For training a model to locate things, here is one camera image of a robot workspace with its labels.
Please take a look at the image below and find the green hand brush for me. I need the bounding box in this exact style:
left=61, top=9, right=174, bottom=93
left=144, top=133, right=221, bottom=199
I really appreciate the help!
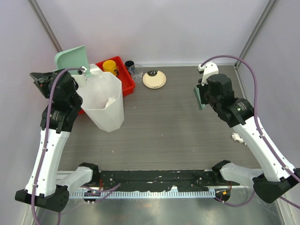
left=193, top=86, right=205, bottom=110

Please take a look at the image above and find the green dustpan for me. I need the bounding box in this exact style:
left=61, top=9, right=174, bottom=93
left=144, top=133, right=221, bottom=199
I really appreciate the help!
left=54, top=45, right=91, bottom=77

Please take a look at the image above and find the white translucent waste bin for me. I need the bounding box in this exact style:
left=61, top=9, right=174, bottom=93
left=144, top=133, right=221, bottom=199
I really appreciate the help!
left=72, top=64, right=124, bottom=132

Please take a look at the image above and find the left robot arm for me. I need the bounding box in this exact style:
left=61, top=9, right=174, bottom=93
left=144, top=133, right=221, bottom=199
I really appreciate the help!
left=15, top=68, right=100, bottom=212

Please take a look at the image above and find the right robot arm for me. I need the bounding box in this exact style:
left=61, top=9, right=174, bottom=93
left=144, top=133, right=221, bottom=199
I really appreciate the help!
left=195, top=74, right=300, bottom=203

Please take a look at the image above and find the cream round plate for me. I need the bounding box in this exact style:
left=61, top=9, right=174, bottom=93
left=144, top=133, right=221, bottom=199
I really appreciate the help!
left=142, top=70, right=167, bottom=89

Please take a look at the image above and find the crumpled white paper scrap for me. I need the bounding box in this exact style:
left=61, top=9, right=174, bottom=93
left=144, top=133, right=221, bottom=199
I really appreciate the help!
left=105, top=97, right=117, bottom=109
left=232, top=132, right=246, bottom=144

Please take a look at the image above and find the yellow mug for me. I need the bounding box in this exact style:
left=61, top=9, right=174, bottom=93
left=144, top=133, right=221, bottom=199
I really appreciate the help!
left=103, top=60, right=119, bottom=76

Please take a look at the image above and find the clear glass cup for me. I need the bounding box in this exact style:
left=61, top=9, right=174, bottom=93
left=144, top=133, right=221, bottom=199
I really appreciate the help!
left=129, top=64, right=143, bottom=83

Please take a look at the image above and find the red plastic tray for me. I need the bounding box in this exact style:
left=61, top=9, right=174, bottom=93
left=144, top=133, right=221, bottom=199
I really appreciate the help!
left=78, top=56, right=135, bottom=113

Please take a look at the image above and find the black cup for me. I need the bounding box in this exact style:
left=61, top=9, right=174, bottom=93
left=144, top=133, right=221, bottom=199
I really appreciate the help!
left=124, top=60, right=134, bottom=70

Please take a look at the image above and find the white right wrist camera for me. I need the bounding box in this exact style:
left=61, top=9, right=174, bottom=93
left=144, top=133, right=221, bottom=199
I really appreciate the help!
left=198, top=61, right=219, bottom=86

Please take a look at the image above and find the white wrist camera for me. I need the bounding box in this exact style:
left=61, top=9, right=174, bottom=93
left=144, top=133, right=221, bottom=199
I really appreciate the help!
left=71, top=67, right=91, bottom=88
left=198, top=61, right=219, bottom=86

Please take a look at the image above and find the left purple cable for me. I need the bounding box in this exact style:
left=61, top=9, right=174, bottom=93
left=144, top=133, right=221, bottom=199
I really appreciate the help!
left=30, top=67, right=121, bottom=225

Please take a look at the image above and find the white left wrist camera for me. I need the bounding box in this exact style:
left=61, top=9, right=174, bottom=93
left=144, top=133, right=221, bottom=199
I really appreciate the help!
left=71, top=67, right=91, bottom=88

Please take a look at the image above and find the white slotted cable duct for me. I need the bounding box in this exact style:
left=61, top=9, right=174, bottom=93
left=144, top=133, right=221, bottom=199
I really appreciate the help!
left=69, top=188, right=216, bottom=200

